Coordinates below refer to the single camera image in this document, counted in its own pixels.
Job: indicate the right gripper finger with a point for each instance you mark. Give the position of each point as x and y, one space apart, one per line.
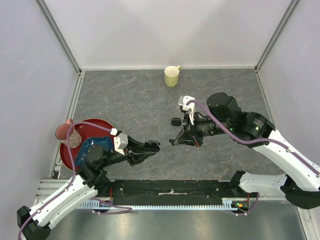
188 142
184 136

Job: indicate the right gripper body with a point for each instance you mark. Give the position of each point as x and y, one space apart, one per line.
201 127

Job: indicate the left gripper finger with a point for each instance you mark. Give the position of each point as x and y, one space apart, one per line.
135 144
139 155

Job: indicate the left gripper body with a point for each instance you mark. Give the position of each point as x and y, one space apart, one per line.
130 155

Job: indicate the black glossy charging case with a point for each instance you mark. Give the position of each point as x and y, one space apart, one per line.
176 121

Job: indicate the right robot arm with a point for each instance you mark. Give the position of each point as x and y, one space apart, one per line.
300 182

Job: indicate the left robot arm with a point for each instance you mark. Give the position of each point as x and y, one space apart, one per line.
89 181

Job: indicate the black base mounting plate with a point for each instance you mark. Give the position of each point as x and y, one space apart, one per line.
121 188

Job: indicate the pink floral mug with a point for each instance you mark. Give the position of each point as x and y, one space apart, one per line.
68 135

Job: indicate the yellow-green mug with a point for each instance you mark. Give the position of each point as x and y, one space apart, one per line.
171 75

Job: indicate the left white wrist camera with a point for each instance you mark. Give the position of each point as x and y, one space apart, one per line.
120 143

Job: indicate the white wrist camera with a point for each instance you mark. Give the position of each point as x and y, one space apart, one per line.
120 143
187 106

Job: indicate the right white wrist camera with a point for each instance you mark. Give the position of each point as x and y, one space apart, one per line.
187 106

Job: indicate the slotted cable duct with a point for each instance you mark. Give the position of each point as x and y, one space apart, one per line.
226 205

